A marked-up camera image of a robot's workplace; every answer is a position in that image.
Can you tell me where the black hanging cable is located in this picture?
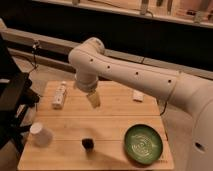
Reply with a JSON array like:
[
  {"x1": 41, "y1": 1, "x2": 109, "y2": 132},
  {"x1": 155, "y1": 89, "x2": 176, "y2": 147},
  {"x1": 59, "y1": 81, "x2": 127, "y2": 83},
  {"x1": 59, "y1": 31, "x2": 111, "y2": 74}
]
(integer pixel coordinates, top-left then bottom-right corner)
[{"x1": 30, "y1": 40, "x2": 41, "y2": 76}]

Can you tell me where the green ceramic plate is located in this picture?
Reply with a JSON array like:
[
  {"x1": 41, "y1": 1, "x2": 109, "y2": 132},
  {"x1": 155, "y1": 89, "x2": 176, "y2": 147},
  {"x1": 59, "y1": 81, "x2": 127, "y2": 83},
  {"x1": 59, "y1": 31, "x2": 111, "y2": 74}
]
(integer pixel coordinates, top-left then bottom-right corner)
[{"x1": 124, "y1": 124, "x2": 163, "y2": 165}]

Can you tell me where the white rectangular block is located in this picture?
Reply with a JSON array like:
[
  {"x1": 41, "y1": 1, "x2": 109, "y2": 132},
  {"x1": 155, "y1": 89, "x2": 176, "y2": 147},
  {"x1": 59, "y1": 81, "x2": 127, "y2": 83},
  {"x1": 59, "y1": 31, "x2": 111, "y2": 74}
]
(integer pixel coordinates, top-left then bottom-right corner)
[{"x1": 133, "y1": 90, "x2": 144, "y2": 102}]

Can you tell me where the white ceramic cup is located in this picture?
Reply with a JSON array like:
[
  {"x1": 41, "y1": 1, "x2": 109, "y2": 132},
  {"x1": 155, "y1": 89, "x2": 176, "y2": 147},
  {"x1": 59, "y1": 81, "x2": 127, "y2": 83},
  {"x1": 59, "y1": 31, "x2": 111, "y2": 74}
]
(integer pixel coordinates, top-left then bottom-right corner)
[{"x1": 30, "y1": 122, "x2": 53, "y2": 147}]

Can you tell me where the black chair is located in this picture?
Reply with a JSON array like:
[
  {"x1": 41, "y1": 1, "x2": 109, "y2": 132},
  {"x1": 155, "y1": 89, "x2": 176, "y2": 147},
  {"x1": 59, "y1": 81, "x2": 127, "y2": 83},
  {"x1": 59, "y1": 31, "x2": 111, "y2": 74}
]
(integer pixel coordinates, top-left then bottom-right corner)
[{"x1": 0, "y1": 34, "x2": 39, "y2": 153}]

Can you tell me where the white plastic bottle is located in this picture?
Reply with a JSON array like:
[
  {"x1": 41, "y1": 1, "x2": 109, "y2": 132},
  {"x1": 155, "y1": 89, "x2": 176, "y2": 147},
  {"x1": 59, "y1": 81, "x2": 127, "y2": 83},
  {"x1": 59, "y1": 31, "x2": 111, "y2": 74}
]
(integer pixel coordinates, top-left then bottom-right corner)
[{"x1": 52, "y1": 81, "x2": 67, "y2": 109}]

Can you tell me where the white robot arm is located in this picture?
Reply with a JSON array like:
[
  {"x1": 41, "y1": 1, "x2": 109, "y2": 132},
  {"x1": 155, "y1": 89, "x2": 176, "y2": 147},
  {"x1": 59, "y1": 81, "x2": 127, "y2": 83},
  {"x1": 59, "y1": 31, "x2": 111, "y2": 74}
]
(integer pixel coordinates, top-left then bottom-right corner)
[{"x1": 68, "y1": 37, "x2": 213, "y2": 171}]

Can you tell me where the black eraser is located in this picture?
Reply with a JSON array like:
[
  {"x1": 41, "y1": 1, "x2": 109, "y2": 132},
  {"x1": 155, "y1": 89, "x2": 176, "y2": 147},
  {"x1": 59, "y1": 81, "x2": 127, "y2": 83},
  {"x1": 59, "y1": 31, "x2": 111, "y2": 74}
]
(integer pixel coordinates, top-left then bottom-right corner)
[{"x1": 82, "y1": 138, "x2": 94, "y2": 149}]

